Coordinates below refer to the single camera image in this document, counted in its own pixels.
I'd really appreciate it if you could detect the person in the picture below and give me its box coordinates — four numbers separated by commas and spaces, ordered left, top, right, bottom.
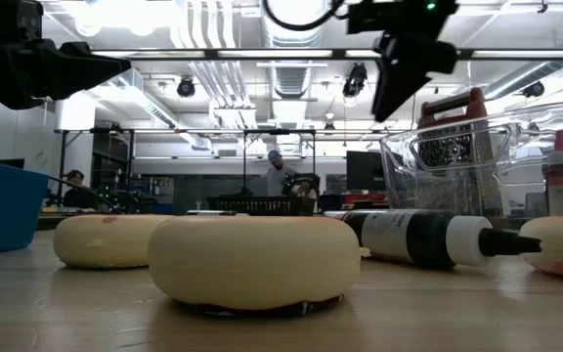
61, 168, 99, 211
265, 149, 320, 199

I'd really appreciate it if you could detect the black mesh basket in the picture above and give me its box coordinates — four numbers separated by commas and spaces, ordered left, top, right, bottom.
206, 196, 318, 218

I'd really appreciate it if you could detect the clear plastic container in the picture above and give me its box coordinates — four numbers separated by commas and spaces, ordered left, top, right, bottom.
379, 101, 563, 231

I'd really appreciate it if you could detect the black food colouring bottle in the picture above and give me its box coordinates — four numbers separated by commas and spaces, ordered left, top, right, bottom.
342, 208, 542, 272

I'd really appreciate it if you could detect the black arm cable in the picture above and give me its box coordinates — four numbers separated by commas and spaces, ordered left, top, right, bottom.
261, 0, 349, 32
46, 174, 121, 214

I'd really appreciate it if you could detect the red metal box grater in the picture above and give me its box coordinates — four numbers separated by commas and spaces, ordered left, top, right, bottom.
416, 86, 506, 219

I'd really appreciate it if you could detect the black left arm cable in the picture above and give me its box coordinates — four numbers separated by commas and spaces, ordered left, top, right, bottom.
46, 174, 121, 214

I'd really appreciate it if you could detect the cream orange toy doughnut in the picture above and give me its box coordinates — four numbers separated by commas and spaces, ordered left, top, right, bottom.
53, 214, 178, 270
519, 214, 563, 284
147, 215, 371, 313

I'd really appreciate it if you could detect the black background monitor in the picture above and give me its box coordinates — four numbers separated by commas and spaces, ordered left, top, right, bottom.
345, 150, 386, 193

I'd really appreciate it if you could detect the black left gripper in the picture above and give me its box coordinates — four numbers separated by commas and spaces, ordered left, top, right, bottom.
0, 0, 132, 110

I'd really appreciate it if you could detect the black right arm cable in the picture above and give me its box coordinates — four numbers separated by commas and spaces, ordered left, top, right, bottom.
261, 0, 349, 32

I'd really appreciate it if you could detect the black background rig frame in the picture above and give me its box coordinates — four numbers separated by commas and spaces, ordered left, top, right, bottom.
242, 128, 318, 197
55, 127, 137, 209

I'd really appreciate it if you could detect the silver ventilation duct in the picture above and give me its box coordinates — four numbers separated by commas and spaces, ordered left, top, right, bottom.
260, 0, 329, 49

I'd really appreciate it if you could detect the red background bin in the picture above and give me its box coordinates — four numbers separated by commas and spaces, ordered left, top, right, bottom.
343, 193, 389, 205

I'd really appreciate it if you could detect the black ceiling spotlight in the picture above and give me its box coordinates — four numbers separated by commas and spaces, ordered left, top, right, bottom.
522, 79, 546, 99
176, 75, 197, 99
341, 62, 368, 99

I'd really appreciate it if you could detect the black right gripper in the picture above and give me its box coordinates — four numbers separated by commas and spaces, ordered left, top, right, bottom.
371, 30, 458, 123

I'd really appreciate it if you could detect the blue plastic bin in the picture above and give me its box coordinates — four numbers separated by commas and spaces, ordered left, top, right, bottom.
0, 155, 50, 259

